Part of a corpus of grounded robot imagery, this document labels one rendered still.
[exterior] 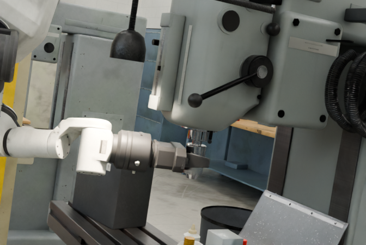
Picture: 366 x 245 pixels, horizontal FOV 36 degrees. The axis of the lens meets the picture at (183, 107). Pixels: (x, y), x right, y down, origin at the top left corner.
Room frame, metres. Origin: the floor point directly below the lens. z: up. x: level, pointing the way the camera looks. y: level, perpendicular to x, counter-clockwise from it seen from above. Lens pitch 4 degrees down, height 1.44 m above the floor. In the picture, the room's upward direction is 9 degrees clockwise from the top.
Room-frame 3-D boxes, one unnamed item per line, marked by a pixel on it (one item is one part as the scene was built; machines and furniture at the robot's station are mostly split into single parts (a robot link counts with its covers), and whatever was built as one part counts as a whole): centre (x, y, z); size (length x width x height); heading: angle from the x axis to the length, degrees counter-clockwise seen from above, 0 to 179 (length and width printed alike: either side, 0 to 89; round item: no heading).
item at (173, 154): (1.26, 0.05, 1.23); 0.13 x 0.12 x 0.10; 11
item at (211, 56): (1.28, -0.05, 1.47); 0.21 x 0.19 x 0.32; 32
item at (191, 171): (1.28, -0.04, 1.23); 0.05 x 0.05 x 0.06
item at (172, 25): (1.22, 0.05, 1.44); 0.04 x 0.04 x 0.21; 32
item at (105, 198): (1.64, 0.17, 1.07); 0.22 x 0.12 x 0.20; 43
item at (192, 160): (1.25, -0.05, 1.23); 0.06 x 0.02 x 0.03; 100
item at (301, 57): (1.38, -0.21, 1.47); 0.24 x 0.19 x 0.26; 32
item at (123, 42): (1.15, 0.13, 1.47); 0.07 x 0.07 x 0.06
